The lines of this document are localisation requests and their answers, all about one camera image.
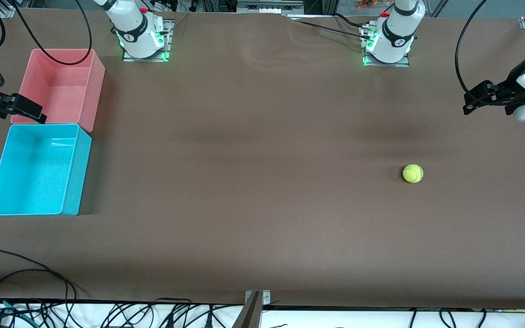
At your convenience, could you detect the small metal edge bracket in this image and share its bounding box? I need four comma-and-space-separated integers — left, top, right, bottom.
245, 290, 271, 307

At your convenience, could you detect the pink plastic bin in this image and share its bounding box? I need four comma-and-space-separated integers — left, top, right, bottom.
10, 48, 106, 133

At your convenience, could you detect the long black looping cable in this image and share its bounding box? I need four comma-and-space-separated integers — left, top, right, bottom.
12, 0, 93, 66
454, 0, 491, 96

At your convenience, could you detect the thin grey cable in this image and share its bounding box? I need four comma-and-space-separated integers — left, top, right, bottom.
167, 11, 191, 35

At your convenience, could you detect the blue plastic bin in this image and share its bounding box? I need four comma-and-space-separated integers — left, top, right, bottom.
0, 123, 93, 216

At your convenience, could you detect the dark metal beam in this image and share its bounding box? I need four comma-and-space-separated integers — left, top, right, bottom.
233, 292, 263, 328

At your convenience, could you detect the grey power strip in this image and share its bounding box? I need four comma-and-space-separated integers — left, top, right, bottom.
237, 0, 305, 14

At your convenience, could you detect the aluminium frame bracket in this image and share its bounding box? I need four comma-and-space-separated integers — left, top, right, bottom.
0, 0, 18, 20

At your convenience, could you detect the yellow-green tennis ball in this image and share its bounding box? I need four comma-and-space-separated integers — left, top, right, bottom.
402, 164, 424, 184

